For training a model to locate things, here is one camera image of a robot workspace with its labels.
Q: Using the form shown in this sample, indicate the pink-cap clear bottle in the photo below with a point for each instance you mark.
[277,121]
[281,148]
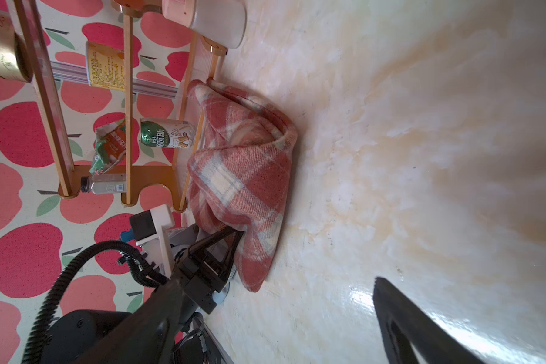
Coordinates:
[218,20]

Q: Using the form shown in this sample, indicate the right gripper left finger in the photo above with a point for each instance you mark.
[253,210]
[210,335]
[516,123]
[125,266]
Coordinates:
[147,336]

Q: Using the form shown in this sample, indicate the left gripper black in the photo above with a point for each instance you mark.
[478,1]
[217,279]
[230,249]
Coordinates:
[204,263]

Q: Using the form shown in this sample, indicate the red plaid skirt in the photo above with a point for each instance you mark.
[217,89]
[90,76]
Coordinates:
[241,177]

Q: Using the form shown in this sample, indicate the left aluminium corner post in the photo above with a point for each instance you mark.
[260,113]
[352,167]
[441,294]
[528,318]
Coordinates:
[77,74]

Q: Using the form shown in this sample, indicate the green snack packet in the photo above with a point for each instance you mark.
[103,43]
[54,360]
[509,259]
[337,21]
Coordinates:
[110,147]

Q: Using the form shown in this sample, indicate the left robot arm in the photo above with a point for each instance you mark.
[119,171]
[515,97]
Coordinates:
[66,339]

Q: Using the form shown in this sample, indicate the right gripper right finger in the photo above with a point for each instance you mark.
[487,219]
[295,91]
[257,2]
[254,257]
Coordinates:
[407,331]

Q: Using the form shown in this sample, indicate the black-cap spice jar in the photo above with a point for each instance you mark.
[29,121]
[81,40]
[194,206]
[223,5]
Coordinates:
[104,184]

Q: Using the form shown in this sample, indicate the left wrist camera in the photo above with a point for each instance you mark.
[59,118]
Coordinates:
[149,229]

